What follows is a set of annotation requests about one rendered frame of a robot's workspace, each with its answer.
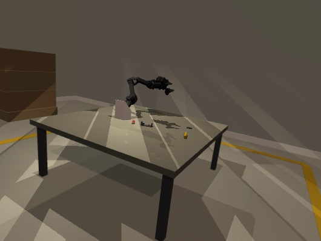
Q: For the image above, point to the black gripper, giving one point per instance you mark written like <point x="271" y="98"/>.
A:
<point x="162" y="85"/>

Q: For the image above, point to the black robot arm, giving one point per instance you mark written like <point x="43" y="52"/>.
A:
<point x="132" y="98"/>

